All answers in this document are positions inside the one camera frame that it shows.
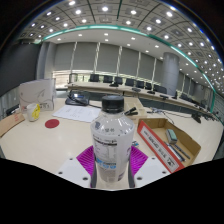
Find grey-green board eraser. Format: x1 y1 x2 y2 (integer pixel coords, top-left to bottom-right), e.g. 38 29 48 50
165 128 179 144

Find clear black-capped water bottle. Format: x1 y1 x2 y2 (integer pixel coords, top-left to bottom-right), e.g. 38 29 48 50
90 94 136 184

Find row of black office chairs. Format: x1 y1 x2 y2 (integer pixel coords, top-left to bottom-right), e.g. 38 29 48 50
88 73 208 108

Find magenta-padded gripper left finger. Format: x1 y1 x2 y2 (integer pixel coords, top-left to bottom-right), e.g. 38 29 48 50
56 145 98 188

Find black power adapter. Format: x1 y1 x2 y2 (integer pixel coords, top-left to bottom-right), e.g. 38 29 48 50
5 103 20 117

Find flat round red coaster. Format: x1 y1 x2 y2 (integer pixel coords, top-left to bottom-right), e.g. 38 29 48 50
44 118 61 129

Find small open white box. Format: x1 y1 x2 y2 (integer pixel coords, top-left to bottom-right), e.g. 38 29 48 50
122 95 148 125

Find white mug with yellow print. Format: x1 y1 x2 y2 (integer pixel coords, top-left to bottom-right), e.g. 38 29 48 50
25 102 42 122

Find white printed paper sheet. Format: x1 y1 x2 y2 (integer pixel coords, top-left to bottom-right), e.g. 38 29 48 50
52 104 102 124

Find black phone cable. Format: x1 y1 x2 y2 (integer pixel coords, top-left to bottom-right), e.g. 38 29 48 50
71 96 103 109

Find open red-edged cardboard box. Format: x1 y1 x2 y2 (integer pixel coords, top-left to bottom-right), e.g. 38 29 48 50
136 117 202 174

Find white copy paper box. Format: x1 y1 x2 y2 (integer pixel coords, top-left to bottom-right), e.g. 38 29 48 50
18 78 57 113

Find recessed ceiling lights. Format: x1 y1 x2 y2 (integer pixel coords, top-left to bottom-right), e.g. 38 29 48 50
19 0 224 91

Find long curved conference desk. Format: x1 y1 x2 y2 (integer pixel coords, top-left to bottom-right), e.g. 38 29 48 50
64 81 221 124

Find single black swivel chair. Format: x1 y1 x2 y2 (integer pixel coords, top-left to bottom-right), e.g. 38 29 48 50
68 72 79 84

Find dark pen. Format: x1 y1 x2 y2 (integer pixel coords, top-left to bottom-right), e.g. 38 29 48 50
163 141 186 163
173 143 192 160

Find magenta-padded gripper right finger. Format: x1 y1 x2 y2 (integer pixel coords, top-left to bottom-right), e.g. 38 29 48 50
127 145 169 188

